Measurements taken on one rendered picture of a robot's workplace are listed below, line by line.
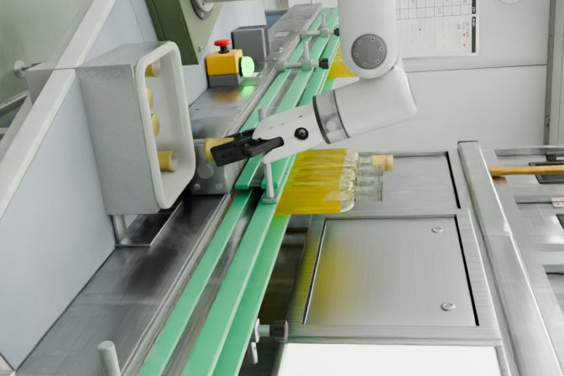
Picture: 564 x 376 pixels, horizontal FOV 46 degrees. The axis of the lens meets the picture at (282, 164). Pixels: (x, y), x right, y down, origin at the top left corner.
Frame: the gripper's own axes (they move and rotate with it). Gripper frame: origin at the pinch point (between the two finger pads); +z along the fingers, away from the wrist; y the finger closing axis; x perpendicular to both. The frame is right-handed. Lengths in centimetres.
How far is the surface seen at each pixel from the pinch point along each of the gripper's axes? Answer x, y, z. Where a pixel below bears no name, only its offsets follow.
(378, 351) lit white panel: -34.7, -8.0, -12.7
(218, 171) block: -5.4, 9.7, 6.5
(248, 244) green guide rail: -13.8, -5.1, 1.0
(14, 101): 15, 54, 65
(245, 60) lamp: 6, 52, 6
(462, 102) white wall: -171, 612, -55
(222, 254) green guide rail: -13.3, -7.6, 4.5
